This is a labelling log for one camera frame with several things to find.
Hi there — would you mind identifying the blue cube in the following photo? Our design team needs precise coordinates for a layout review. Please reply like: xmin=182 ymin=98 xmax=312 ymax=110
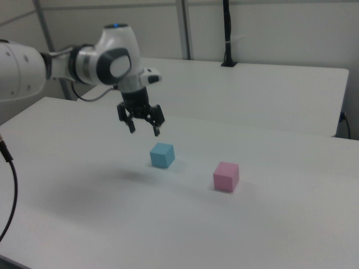
xmin=149 ymin=142 xmax=176 ymax=169

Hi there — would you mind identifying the black braided cable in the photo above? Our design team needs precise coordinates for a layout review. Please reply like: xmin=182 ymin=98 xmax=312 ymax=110
xmin=0 ymin=133 xmax=19 ymax=242

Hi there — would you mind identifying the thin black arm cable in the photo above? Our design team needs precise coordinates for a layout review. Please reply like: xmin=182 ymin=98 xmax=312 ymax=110
xmin=71 ymin=82 xmax=118 ymax=102

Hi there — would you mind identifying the pink cube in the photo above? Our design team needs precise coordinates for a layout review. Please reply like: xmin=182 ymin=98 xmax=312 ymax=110
xmin=213 ymin=161 xmax=240 ymax=193

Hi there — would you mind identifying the black camera stand pole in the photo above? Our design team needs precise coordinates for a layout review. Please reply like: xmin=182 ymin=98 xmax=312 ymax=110
xmin=220 ymin=0 xmax=238 ymax=68

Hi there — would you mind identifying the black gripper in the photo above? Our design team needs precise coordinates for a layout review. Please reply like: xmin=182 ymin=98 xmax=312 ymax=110
xmin=116 ymin=86 xmax=166 ymax=137

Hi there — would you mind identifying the black cable with blue plug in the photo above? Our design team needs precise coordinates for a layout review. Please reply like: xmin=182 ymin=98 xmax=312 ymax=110
xmin=339 ymin=111 xmax=352 ymax=138

